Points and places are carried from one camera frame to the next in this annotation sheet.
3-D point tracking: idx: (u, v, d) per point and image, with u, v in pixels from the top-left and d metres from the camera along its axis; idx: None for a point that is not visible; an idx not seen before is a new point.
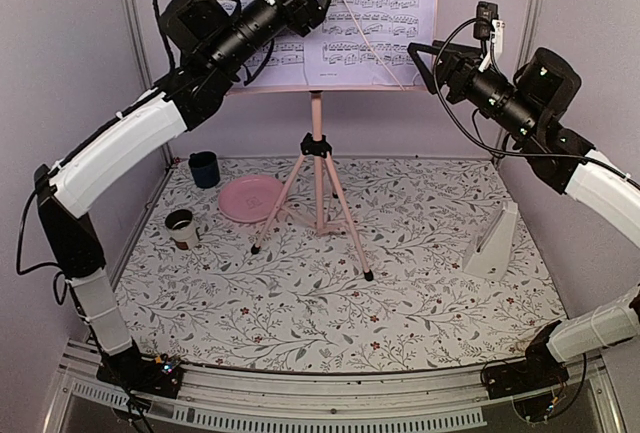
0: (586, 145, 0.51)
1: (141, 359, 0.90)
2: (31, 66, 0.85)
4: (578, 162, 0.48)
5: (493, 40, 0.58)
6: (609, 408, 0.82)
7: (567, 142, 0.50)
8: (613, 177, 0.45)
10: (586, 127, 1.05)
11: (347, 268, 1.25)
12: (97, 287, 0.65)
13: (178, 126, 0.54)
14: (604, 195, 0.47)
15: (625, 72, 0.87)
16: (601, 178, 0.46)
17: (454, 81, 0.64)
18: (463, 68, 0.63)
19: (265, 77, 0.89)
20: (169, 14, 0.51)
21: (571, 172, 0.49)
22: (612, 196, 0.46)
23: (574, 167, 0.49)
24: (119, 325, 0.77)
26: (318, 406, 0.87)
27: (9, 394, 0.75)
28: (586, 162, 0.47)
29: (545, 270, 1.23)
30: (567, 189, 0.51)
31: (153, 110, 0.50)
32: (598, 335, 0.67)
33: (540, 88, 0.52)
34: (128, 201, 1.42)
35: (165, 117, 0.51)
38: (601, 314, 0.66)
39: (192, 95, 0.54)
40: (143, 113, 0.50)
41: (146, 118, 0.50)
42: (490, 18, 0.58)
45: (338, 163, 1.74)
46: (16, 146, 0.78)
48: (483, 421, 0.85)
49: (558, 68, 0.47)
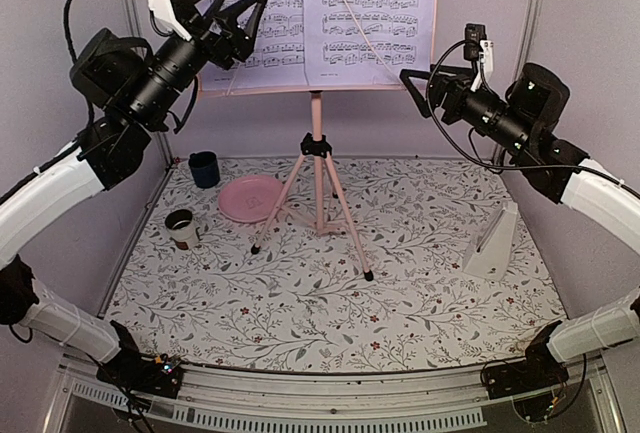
0: (580, 153, 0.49)
1: (143, 359, 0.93)
2: (32, 66, 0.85)
4: (573, 171, 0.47)
5: (483, 60, 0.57)
6: (609, 408, 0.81)
7: (561, 153, 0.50)
8: (607, 183, 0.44)
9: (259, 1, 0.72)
10: (587, 127, 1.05)
11: (347, 267, 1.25)
12: (49, 317, 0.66)
13: (96, 183, 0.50)
14: (599, 201, 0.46)
15: (626, 71, 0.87)
16: (594, 186, 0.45)
17: (448, 101, 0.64)
18: (454, 89, 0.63)
19: (265, 77, 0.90)
20: (74, 69, 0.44)
21: (566, 180, 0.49)
22: (609, 202, 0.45)
23: (568, 176, 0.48)
24: (98, 335, 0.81)
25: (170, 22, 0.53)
26: (318, 406, 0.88)
27: (9, 394, 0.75)
28: (580, 170, 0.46)
29: (545, 270, 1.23)
30: (563, 197, 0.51)
31: (63, 171, 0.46)
32: (598, 336, 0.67)
33: (531, 102, 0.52)
34: (128, 201, 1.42)
35: (80, 175, 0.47)
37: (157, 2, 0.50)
38: (603, 315, 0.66)
39: (106, 154, 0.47)
40: (57, 172, 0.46)
41: (60, 176, 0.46)
42: (478, 40, 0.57)
45: (338, 163, 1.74)
46: (15, 146, 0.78)
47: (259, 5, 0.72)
48: (483, 421, 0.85)
49: (545, 81, 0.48)
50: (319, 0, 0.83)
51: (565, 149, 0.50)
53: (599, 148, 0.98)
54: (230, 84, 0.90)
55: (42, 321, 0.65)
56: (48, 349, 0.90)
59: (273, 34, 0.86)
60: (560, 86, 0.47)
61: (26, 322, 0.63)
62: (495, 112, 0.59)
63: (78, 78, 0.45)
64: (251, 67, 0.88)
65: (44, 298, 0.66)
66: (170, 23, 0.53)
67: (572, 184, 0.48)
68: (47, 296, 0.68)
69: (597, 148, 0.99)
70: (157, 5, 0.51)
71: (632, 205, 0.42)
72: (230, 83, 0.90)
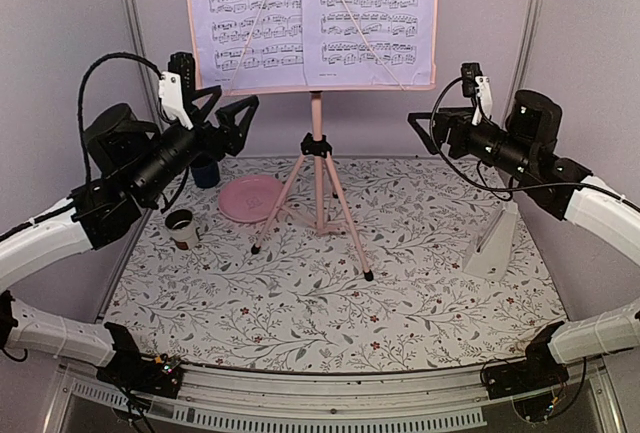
0: (583, 171, 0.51)
1: (143, 360, 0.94)
2: (32, 66, 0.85)
4: (574, 188, 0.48)
5: (479, 93, 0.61)
6: (609, 408, 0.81)
7: (564, 171, 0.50)
8: (608, 200, 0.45)
9: (250, 103, 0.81)
10: (587, 126, 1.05)
11: (347, 267, 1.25)
12: (39, 333, 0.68)
13: (84, 243, 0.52)
14: (602, 218, 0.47)
15: (625, 70, 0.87)
16: (597, 202, 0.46)
17: (452, 137, 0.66)
18: (457, 124, 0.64)
19: (266, 78, 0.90)
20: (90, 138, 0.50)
21: (568, 198, 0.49)
22: (610, 217, 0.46)
23: (570, 194, 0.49)
24: (91, 342, 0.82)
25: (178, 109, 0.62)
26: (318, 406, 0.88)
27: (10, 393, 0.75)
28: (582, 187, 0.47)
29: (545, 270, 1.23)
30: (567, 214, 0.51)
31: (60, 228, 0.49)
32: (600, 341, 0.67)
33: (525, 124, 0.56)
34: None
35: (74, 234, 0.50)
37: (168, 89, 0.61)
38: (605, 321, 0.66)
39: (99, 219, 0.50)
40: (53, 226, 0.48)
41: (55, 231, 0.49)
42: (473, 76, 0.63)
45: (338, 163, 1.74)
46: (17, 146, 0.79)
47: (250, 108, 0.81)
48: (483, 421, 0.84)
49: (535, 103, 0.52)
50: (318, 0, 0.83)
51: (568, 165, 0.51)
53: (600, 148, 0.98)
54: (230, 85, 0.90)
55: (33, 335, 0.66)
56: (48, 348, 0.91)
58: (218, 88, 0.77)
59: (272, 34, 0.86)
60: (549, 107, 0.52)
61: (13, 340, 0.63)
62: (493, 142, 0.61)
63: (92, 145, 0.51)
64: (251, 68, 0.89)
65: (24, 317, 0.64)
66: (178, 111, 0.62)
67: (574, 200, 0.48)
68: (28, 313, 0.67)
69: (597, 148, 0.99)
70: (169, 94, 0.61)
71: (633, 219, 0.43)
72: (230, 83, 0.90)
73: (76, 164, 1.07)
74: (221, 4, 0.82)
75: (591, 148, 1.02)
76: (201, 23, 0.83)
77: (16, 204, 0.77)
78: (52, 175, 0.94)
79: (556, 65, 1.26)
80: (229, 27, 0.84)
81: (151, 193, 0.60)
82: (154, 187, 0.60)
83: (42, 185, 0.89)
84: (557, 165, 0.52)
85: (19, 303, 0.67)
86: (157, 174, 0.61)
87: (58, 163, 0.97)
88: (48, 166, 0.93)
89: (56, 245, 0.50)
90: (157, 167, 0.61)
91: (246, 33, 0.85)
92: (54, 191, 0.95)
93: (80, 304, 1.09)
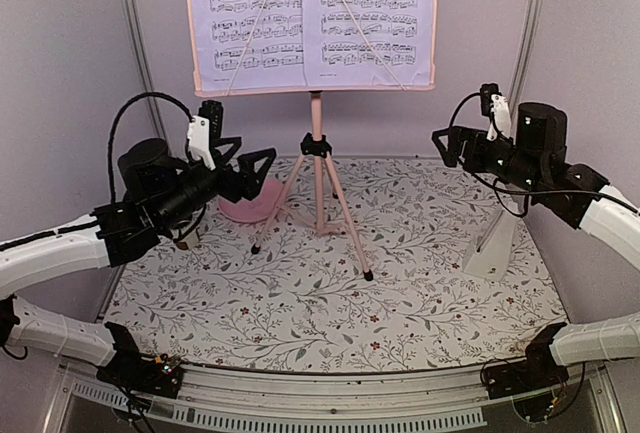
0: (600, 179, 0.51)
1: (143, 360, 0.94)
2: (32, 66, 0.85)
4: (592, 198, 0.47)
5: (494, 110, 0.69)
6: (609, 408, 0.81)
7: (581, 178, 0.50)
8: (624, 211, 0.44)
9: (268, 156, 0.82)
10: (587, 126, 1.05)
11: (347, 267, 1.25)
12: (38, 332, 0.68)
13: (101, 261, 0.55)
14: (618, 231, 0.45)
15: (625, 69, 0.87)
16: (612, 213, 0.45)
17: (469, 150, 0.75)
18: (472, 137, 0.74)
19: (265, 79, 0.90)
20: (128, 166, 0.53)
21: (585, 208, 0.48)
22: (625, 231, 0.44)
23: (588, 203, 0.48)
24: (91, 341, 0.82)
25: (204, 151, 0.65)
26: (318, 406, 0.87)
27: (10, 392, 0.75)
28: (599, 197, 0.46)
29: (545, 270, 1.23)
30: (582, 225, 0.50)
31: (86, 243, 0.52)
32: (602, 348, 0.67)
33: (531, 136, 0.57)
34: None
35: (93, 251, 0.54)
37: (196, 131, 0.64)
38: (609, 329, 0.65)
39: (123, 240, 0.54)
40: (76, 240, 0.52)
41: (76, 245, 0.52)
42: (490, 95, 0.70)
45: (338, 163, 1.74)
46: (16, 145, 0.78)
47: (267, 160, 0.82)
48: (484, 421, 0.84)
49: (539, 114, 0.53)
50: (318, 0, 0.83)
51: (585, 174, 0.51)
53: (600, 147, 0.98)
54: (230, 84, 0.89)
55: (31, 334, 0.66)
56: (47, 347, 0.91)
58: (239, 139, 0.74)
59: (273, 34, 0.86)
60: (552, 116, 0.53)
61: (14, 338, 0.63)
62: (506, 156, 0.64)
63: (129, 173, 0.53)
64: (251, 68, 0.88)
65: (26, 315, 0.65)
66: (203, 154, 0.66)
67: (592, 211, 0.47)
68: (30, 311, 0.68)
69: (597, 146, 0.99)
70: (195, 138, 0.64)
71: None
72: (230, 83, 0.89)
73: (75, 164, 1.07)
74: (221, 3, 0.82)
75: (592, 148, 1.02)
76: (201, 22, 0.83)
77: (15, 202, 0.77)
78: (51, 174, 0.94)
79: (556, 64, 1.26)
80: (229, 26, 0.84)
81: (170, 223, 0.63)
82: (173, 218, 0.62)
83: (42, 184, 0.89)
84: (572, 174, 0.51)
85: (22, 300, 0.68)
86: (178, 207, 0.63)
87: (57, 162, 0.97)
88: (48, 165, 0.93)
89: (72, 257, 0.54)
90: (179, 200, 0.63)
91: (246, 32, 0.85)
92: (54, 190, 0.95)
93: (79, 302, 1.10)
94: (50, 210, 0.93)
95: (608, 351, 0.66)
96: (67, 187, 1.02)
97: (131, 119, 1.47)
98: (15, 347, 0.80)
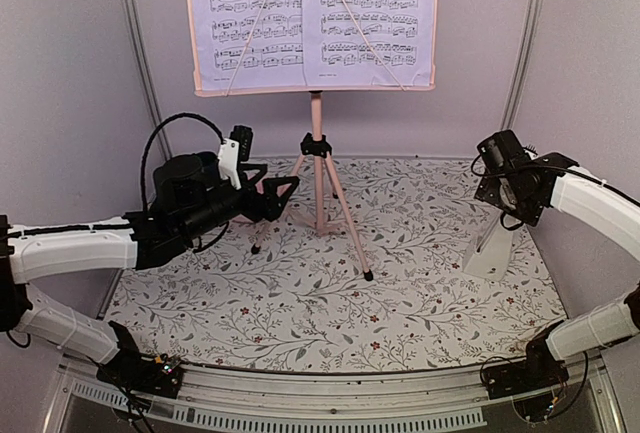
0: (570, 162, 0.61)
1: (142, 360, 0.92)
2: (31, 66, 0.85)
4: (557, 176, 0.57)
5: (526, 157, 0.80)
6: (609, 408, 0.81)
7: (549, 162, 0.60)
8: (590, 184, 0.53)
9: (293, 182, 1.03)
10: (588, 126, 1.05)
11: (347, 268, 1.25)
12: (45, 322, 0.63)
13: (128, 262, 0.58)
14: (586, 202, 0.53)
15: (625, 69, 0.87)
16: (576, 186, 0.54)
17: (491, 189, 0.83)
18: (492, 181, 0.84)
19: (265, 79, 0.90)
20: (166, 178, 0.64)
21: (553, 186, 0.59)
22: (594, 201, 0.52)
23: (553, 181, 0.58)
24: (96, 336, 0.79)
25: (230, 169, 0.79)
26: (318, 406, 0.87)
27: (10, 391, 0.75)
28: (563, 174, 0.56)
29: (545, 270, 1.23)
30: (553, 201, 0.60)
31: (120, 241, 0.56)
32: (594, 332, 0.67)
33: (489, 158, 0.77)
34: (127, 203, 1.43)
35: (123, 252, 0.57)
37: (227, 152, 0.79)
38: (597, 313, 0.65)
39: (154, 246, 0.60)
40: (110, 239, 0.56)
41: (108, 245, 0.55)
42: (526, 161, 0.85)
45: (338, 163, 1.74)
46: (16, 144, 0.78)
47: (293, 184, 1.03)
48: (484, 421, 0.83)
49: (487, 142, 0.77)
50: (318, 1, 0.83)
51: (553, 159, 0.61)
53: (599, 147, 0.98)
54: (230, 84, 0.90)
55: (38, 325, 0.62)
56: (48, 343, 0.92)
58: (264, 166, 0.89)
59: (272, 34, 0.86)
60: (497, 140, 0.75)
61: (19, 327, 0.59)
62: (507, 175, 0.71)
63: (166, 184, 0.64)
64: (251, 68, 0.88)
65: (38, 302, 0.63)
66: (230, 172, 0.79)
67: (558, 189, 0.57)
68: (42, 301, 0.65)
69: (597, 146, 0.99)
70: (226, 157, 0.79)
71: (609, 199, 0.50)
72: (230, 83, 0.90)
73: (75, 164, 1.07)
74: (221, 3, 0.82)
75: (591, 148, 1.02)
76: (201, 22, 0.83)
77: (16, 204, 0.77)
78: (52, 174, 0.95)
79: (557, 64, 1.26)
80: (229, 25, 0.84)
81: (194, 234, 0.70)
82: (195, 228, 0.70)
83: (41, 184, 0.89)
84: (542, 158, 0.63)
85: (34, 288, 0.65)
86: (203, 219, 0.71)
87: (57, 162, 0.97)
88: (48, 165, 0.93)
89: (101, 256, 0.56)
90: (205, 213, 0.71)
91: (246, 32, 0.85)
92: (54, 190, 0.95)
93: (80, 300, 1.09)
94: (50, 211, 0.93)
95: (600, 337, 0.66)
96: (67, 187, 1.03)
97: (132, 118, 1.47)
98: (17, 335, 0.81)
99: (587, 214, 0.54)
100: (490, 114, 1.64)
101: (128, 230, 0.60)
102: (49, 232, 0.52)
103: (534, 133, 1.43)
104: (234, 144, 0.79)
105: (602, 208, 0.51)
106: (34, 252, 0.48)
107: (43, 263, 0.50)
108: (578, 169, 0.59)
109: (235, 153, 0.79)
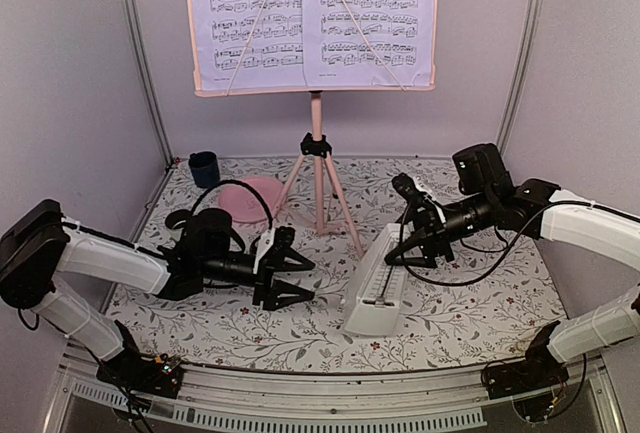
0: (549, 187, 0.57)
1: (142, 359, 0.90)
2: (31, 68, 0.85)
4: (545, 208, 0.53)
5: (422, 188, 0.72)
6: (610, 408, 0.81)
7: (530, 193, 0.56)
8: (580, 209, 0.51)
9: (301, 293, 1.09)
10: (588, 125, 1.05)
11: (347, 268, 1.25)
12: (60, 309, 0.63)
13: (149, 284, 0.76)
14: (578, 227, 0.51)
15: (624, 70, 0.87)
16: (568, 216, 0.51)
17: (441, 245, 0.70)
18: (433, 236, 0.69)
19: (265, 79, 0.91)
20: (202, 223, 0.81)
21: (541, 218, 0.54)
22: (588, 225, 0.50)
23: (542, 214, 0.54)
24: (105, 332, 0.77)
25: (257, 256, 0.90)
26: (318, 406, 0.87)
27: (9, 390, 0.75)
28: (552, 206, 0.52)
29: (545, 270, 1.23)
30: (542, 233, 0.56)
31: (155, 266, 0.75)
32: (599, 335, 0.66)
33: (470, 175, 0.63)
34: (127, 201, 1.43)
35: (153, 276, 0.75)
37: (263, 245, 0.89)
38: (603, 318, 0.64)
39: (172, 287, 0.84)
40: (149, 263, 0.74)
41: (133, 259, 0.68)
42: (413, 193, 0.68)
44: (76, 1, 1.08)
45: (339, 163, 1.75)
46: (17, 144, 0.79)
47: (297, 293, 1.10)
48: (483, 421, 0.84)
49: (469, 157, 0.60)
50: (318, 0, 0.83)
51: (534, 189, 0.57)
53: (599, 148, 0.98)
54: (230, 84, 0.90)
55: (53, 311, 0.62)
56: (50, 338, 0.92)
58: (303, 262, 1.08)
59: (273, 34, 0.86)
60: (481, 155, 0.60)
61: (36, 310, 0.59)
62: (465, 206, 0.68)
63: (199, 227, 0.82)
64: (251, 68, 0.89)
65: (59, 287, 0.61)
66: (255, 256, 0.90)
67: (548, 220, 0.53)
68: (63, 286, 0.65)
69: (597, 147, 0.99)
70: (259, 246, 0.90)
71: (604, 222, 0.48)
72: (229, 83, 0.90)
73: (75, 165, 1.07)
74: (221, 3, 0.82)
75: (591, 149, 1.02)
76: (201, 22, 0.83)
77: (17, 202, 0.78)
78: (52, 175, 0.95)
79: (557, 64, 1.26)
80: (229, 25, 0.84)
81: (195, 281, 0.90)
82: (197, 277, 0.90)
83: (42, 185, 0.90)
84: (522, 190, 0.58)
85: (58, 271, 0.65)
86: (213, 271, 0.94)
87: (56, 162, 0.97)
88: (48, 165, 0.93)
89: (135, 274, 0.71)
90: (219, 264, 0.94)
91: (246, 32, 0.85)
92: (54, 190, 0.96)
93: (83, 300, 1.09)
94: None
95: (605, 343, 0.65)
96: (67, 187, 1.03)
97: (131, 119, 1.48)
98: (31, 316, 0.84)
99: (582, 237, 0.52)
100: (490, 115, 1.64)
101: (162, 261, 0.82)
102: (100, 237, 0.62)
103: (533, 133, 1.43)
104: (269, 240, 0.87)
105: (599, 230, 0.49)
106: (87, 246, 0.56)
107: (89, 260, 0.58)
108: (562, 194, 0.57)
109: (264, 249, 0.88)
